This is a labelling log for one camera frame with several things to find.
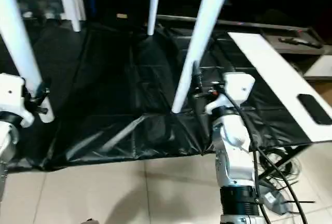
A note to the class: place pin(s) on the black plastic mat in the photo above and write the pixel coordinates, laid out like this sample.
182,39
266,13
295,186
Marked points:
114,89

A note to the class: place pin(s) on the white paper sheet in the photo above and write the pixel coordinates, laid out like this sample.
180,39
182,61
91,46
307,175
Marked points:
280,79

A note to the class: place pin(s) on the small bottles behind glass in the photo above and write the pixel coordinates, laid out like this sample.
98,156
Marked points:
39,14

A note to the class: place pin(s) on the brown wooden desk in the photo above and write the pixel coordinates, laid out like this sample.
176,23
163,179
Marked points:
275,33

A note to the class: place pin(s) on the small tan tag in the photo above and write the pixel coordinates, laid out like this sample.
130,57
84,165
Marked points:
122,16

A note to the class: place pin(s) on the dark elongated device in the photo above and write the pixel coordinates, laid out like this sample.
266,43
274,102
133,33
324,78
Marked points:
298,41

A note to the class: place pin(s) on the black flat phone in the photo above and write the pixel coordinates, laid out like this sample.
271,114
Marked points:
314,109

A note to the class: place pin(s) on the white low side cabinet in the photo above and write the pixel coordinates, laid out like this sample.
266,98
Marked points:
319,67

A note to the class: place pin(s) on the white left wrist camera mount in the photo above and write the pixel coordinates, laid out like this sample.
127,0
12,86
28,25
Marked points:
10,97

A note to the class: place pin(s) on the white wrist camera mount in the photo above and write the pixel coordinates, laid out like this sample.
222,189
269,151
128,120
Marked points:
238,86
10,97

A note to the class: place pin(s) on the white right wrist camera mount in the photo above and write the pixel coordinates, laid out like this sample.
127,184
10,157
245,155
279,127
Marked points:
238,86

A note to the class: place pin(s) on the dark metal rail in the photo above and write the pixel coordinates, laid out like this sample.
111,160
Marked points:
249,24

